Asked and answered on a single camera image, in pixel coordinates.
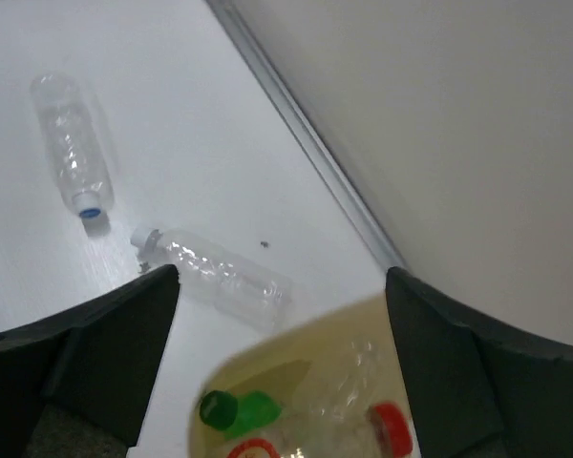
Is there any red cap labelled bottle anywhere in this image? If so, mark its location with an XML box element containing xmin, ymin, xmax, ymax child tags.
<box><xmin>211</xmin><ymin>402</ymin><xmax>414</xmax><ymax>458</ymax></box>

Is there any beige plastic bin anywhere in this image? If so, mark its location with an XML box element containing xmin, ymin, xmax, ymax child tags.
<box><xmin>188</xmin><ymin>295</ymin><xmax>421</xmax><ymax>457</ymax></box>

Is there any green plastic bottle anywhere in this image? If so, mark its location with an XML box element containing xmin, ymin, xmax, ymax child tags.
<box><xmin>199</xmin><ymin>390</ymin><xmax>283</xmax><ymax>440</ymax></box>

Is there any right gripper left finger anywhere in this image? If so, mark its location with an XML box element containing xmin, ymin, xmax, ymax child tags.
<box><xmin>0</xmin><ymin>265</ymin><xmax>180</xmax><ymax>457</ymax></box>

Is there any aluminium frame rail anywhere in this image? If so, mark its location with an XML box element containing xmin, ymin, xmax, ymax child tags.
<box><xmin>207</xmin><ymin>1</ymin><xmax>407</xmax><ymax>270</ymax></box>

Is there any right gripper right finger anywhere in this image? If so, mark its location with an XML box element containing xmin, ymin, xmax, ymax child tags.
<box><xmin>385</xmin><ymin>267</ymin><xmax>573</xmax><ymax>457</ymax></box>

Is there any clear bottle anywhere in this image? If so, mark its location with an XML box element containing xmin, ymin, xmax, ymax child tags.
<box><xmin>283</xmin><ymin>336</ymin><xmax>402</xmax><ymax>423</ymax></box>
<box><xmin>30</xmin><ymin>73</ymin><xmax>114</xmax><ymax>221</ymax></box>
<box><xmin>130</xmin><ymin>225</ymin><xmax>291</xmax><ymax>333</ymax></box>

